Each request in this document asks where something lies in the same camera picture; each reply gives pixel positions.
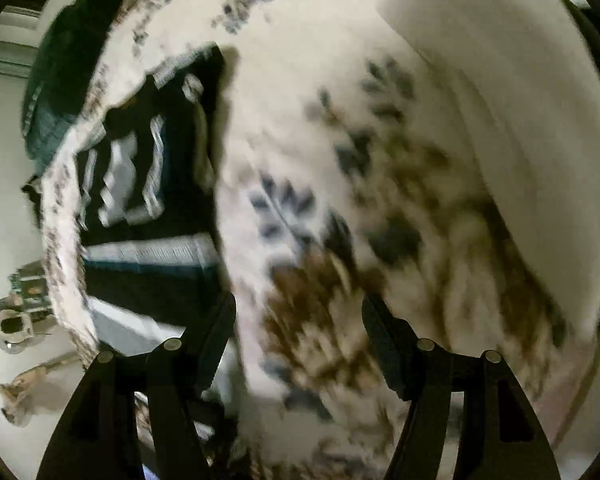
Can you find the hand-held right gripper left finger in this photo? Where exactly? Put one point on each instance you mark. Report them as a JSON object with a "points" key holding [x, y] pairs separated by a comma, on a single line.
{"points": [[215, 340]]}

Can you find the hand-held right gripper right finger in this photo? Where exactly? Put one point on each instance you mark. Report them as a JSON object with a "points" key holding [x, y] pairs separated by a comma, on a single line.
{"points": [[387, 345]]}

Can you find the black white striped garment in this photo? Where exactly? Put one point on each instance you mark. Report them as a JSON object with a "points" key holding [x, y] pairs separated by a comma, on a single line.
{"points": [[145, 240]]}

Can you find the floral printed bed sheet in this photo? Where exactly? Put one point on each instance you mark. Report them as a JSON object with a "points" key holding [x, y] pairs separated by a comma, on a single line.
{"points": [[330, 200]]}

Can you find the white fan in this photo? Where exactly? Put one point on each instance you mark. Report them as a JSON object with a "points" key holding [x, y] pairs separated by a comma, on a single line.
{"points": [[17, 310]]}

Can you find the white pillow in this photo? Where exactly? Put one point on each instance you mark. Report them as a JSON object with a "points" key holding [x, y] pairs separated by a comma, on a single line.
{"points": [[510, 85]]}

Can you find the dark green cloth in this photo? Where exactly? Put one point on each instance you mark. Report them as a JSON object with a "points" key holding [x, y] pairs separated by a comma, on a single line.
{"points": [[62, 80]]}

